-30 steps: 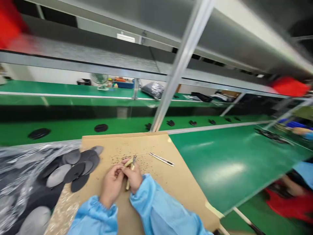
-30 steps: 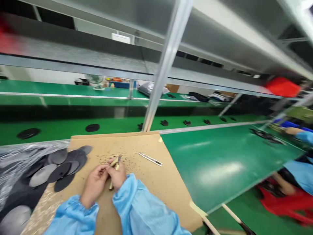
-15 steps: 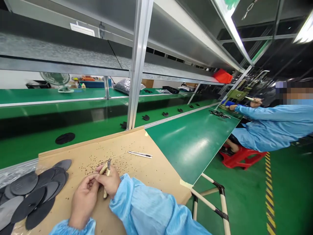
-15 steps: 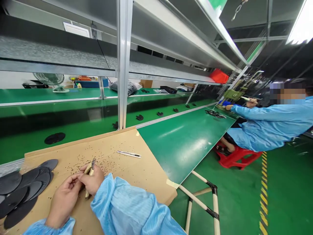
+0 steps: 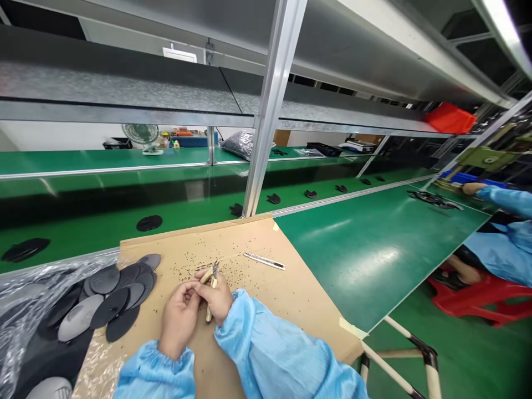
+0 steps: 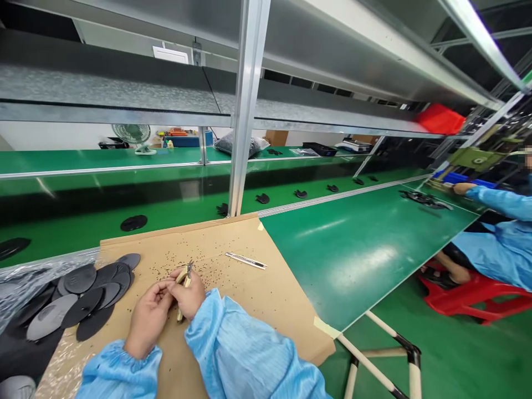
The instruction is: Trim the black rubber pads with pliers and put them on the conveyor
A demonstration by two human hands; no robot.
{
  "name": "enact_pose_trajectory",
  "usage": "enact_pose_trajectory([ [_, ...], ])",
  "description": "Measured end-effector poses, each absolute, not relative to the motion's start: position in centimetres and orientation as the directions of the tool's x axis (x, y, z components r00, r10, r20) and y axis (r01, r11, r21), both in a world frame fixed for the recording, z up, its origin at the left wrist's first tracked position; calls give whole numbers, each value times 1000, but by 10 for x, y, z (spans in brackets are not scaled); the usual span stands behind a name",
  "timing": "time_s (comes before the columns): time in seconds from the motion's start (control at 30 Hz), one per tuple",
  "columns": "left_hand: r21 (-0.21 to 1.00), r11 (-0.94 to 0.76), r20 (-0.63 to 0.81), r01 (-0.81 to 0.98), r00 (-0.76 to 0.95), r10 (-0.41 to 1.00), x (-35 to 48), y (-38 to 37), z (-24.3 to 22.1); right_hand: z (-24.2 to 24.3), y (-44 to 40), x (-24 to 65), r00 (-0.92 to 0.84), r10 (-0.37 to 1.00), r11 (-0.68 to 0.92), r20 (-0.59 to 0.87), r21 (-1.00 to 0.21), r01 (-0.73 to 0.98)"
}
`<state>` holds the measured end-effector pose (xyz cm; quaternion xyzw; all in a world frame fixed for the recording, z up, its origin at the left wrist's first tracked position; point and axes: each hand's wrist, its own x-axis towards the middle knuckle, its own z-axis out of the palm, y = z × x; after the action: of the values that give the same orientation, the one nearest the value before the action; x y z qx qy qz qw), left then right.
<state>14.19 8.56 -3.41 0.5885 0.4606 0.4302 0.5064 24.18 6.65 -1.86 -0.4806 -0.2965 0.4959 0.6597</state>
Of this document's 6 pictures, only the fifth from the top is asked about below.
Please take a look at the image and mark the scatter of black plastic trimmings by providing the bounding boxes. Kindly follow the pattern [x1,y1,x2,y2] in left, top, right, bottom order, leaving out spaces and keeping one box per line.
[165,237,260,293]

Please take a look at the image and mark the beige-handled cutting pliers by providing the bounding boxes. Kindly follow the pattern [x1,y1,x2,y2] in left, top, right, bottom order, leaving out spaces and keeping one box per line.
[199,259,221,324]

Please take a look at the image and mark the aluminium frame post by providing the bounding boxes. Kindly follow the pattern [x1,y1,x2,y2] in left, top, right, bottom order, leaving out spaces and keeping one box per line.
[242,0,309,219]

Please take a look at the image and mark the pile of black oval covers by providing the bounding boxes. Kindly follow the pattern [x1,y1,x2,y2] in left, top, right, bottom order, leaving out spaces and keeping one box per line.
[44,253,162,344]

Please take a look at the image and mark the grey metal overhead shelf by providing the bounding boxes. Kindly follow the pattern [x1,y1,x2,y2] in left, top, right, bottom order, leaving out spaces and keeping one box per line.
[0,24,517,139]

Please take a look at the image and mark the red plastic bin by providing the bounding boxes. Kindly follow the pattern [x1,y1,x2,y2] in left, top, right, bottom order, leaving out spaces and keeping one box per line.
[423,101,478,135]

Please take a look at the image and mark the silver utility knife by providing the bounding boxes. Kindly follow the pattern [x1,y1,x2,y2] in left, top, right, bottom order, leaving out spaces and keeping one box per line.
[243,252,288,272]

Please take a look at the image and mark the red plastic stool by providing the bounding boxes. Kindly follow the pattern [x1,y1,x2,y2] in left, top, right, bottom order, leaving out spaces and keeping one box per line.
[427,269,532,329]

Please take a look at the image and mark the white weighing scale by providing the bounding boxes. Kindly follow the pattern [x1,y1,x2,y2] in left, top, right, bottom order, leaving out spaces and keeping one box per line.
[338,139,377,153]

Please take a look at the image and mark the clear plastic bag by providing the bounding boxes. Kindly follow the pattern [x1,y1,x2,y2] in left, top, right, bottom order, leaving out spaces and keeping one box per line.
[0,252,122,399]

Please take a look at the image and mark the beige pipe table frame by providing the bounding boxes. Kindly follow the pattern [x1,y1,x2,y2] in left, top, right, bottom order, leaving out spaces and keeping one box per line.
[359,315,444,399]

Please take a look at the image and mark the blue plastic bin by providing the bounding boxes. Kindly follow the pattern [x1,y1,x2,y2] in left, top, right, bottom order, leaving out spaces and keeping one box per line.
[438,169,509,188]

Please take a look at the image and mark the long ceiling light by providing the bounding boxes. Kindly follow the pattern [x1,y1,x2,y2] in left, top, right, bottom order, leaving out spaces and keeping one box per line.
[473,0,532,80]

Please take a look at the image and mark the brown cardboard sheet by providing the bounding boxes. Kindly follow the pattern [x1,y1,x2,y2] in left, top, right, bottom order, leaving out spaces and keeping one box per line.
[73,214,365,399]

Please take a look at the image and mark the black plastic tray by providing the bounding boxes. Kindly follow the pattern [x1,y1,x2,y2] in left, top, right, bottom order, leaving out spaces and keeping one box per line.
[306,142,344,158]

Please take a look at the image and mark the row of black conveyor parts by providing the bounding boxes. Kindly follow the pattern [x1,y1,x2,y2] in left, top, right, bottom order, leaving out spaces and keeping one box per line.
[1,175,386,264]

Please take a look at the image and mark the black box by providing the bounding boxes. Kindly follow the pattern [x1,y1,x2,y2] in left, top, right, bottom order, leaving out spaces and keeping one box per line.
[103,137,134,151]

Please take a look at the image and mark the heap of black flat parts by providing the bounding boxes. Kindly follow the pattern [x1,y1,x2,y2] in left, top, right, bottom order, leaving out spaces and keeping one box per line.
[406,190,464,212]

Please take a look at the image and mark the person's right hand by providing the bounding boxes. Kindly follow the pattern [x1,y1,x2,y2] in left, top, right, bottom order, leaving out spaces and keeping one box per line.
[195,269,235,328]

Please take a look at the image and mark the green press machine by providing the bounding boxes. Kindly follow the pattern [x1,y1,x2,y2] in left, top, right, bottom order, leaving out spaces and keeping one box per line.
[448,122,532,185]

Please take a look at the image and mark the small green desk fan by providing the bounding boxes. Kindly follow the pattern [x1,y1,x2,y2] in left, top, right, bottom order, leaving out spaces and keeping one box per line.
[121,123,165,156]

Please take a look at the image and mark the person's left hand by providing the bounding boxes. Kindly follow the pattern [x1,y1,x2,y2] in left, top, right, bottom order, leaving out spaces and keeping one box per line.
[158,280,203,361]

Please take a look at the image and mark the white wall device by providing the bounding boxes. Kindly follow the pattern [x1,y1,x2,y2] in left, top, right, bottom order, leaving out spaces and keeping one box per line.
[161,43,197,64]

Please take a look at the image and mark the blue box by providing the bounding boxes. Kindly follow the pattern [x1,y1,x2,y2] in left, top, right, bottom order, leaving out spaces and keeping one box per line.
[170,135,208,149]

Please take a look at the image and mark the black bag of parts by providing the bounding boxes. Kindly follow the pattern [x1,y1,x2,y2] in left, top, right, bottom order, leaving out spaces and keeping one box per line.
[219,130,276,162]

